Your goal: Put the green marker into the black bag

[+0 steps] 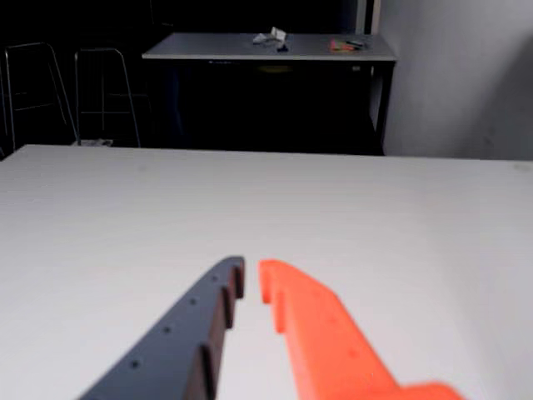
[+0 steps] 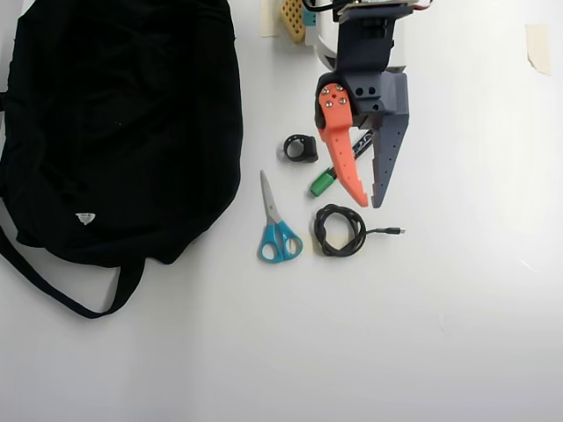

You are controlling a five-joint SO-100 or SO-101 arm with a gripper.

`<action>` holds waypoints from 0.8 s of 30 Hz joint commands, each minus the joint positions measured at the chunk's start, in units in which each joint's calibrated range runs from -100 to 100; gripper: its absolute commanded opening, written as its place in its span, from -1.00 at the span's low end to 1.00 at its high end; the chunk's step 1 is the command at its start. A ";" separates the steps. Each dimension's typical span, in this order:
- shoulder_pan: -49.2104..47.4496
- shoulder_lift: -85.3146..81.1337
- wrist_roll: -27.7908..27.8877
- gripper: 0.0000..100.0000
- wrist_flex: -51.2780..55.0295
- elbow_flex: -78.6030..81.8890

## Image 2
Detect green marker pen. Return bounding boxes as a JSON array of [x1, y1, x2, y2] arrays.
[[309, 127, 375, 198]]

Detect coiled black USB cable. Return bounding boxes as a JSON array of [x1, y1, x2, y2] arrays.
[[313, 202, 407, 259]]

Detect blue handled scissors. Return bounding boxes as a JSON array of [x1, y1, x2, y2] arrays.
[[256, 169, 304, 265]]

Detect black plastic ring clip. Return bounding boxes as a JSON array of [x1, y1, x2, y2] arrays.
[[282, 134, 319, 164]]

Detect black fabric bag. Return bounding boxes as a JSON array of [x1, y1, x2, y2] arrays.
[[0, 0, 245, 321]]

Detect beige masking tape strip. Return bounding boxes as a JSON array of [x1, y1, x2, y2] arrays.
[[259, 0, 282, 39]]

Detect beige masking tape piece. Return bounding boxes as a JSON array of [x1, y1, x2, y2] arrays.
[[525, 24, 552, 76]]

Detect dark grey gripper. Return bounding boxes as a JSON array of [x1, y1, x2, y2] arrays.
[[313, 4, 413, 208]]

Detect yellow perforated robot base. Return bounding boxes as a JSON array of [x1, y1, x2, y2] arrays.
[[279, 0, 307, 45]]

